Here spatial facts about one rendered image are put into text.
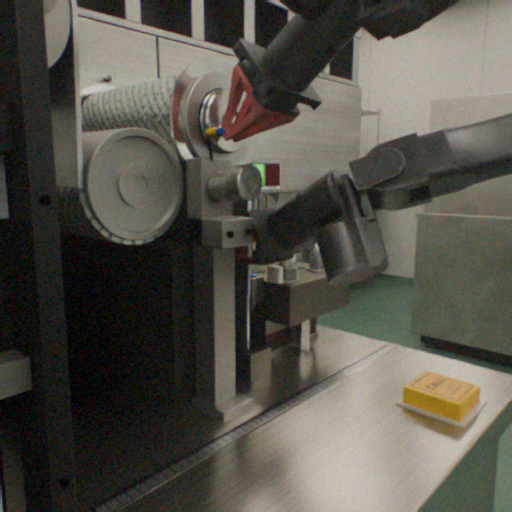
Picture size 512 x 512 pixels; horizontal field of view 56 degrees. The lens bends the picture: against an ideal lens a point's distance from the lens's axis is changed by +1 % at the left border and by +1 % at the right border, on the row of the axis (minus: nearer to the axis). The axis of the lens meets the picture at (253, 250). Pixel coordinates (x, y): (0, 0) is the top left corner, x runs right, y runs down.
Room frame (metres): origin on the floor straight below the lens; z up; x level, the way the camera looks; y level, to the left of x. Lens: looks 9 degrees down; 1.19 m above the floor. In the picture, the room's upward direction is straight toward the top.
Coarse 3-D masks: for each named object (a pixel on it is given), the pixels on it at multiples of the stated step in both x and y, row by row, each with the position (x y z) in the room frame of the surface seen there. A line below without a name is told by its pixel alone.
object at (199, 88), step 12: (216, 72) 0.59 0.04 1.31; (192, 84) 0.57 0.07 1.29; (204, 84) 0.58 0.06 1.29; (216, 84) 0.59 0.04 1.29; (228, 84) 0.61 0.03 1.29; (192, 96) 0.56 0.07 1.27; (204, 96) 0.58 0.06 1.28; (192, 108) 0.56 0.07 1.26; (192, 120) 0.56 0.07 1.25; (192, 132) 0.56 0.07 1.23; (192, 144) 0.56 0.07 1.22; (204, 144) 0.58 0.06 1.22; (204, 156) 0.58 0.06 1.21; (216, 156) 0.59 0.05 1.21; (228, 156) 0.61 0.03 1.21; (240, 156) 0.62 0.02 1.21
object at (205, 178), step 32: (192, 160) 0.55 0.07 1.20; (224, 160) 0.56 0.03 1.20; (192, 192) 0.55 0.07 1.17; (224, 192) 0.52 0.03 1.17; (192, 224) 0.55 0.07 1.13; (224, 224) 0.52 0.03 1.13; (224, 256) 0.55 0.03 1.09; (224, 288) 0.55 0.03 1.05; (224, 320) 0.55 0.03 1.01; (224, 352) 0.55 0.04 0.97; (224, 384) 0.55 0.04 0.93; (224, 416) 0.51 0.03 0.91
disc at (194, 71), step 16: (192, 64) 0.57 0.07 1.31; (208, 64) 0.59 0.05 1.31; (224, 64) 0.61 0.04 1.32; (176, 80) 0.56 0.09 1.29; (192, 80) 0.57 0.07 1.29; (176, 96) 0.56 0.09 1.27; (176, 112) 0.56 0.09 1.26; (176, 128) 0.55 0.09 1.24; (176, 144) 0.56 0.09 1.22; (256, 144) 0.65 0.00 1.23
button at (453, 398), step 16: (416, 384) 0.57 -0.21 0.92; (432, 384) 0.57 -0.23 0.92; (448, 384) 0.57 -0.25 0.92; (464, 384) 0.57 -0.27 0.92; (416, 400) 0.55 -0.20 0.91; (432, 400) 0.54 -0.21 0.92; (448, 400) 0.53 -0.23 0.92; (464, 400) 0.53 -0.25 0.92; (448, 416) 0.52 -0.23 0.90; (464, 416) 0.52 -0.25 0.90
